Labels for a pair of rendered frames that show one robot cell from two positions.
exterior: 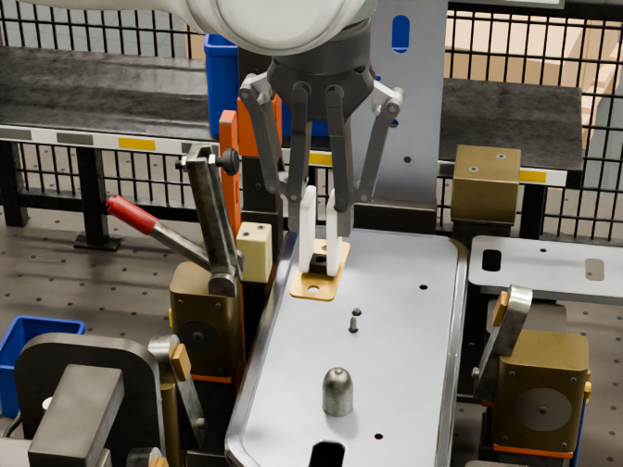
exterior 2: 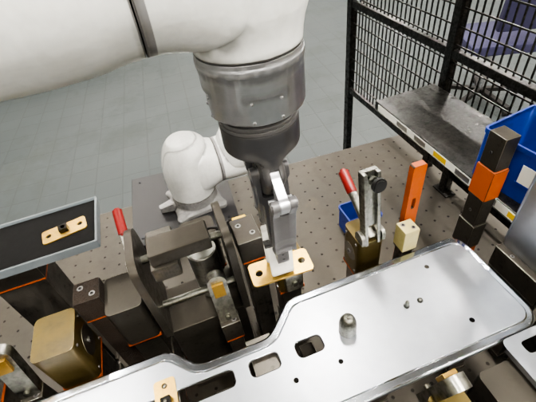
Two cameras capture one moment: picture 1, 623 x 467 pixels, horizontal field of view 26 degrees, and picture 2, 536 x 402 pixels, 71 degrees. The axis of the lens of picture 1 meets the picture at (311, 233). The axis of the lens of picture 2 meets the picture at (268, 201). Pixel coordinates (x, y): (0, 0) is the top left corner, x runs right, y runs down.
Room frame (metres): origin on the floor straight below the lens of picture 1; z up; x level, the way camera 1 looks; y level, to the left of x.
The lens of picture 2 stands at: (0.81, -0.29, 1.67)
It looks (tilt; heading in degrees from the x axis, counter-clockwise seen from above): 43 degrees down; 68
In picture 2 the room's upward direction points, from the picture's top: 9 degrees counter-clockwise
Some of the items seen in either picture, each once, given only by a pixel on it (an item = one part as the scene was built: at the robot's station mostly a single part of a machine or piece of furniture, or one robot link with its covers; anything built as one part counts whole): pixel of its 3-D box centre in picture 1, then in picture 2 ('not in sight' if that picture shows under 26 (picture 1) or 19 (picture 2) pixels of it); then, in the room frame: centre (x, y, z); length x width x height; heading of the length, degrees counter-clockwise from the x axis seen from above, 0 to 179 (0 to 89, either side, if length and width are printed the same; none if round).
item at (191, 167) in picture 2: not in sight; (188, 163); (0.98, 0.75, 0.92); 0.18 x 0.16 x 0.22; 173
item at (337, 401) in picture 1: (337, 393); (347, 325); (1.03, -0.03, 1.02); 0.03 x 0.03 x 0.07
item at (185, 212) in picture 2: not in sight; (189, 196); (0.94, 0.76, 0.79); 0.22 x 0.18 x 0.06; 178
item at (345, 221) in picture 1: (355, 208); (283, 251); (0.92, -0.04, 1.32); 0.03 x 0.01 x 0.05; 78
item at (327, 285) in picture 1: (320, 265); (280, 265); (0.93, -0.01, 1.26); 0.08 x 0.04 x 0.01; 168
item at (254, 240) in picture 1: (257, 354); (397, 277); (1.26, 0.07, 0.88); 0.04 x 0.04 x 0.37; 81
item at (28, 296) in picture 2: not in sight; (61, 312); (0.52, 0.39, 0.92); 0.10 x 0.08 x 0.45; 171
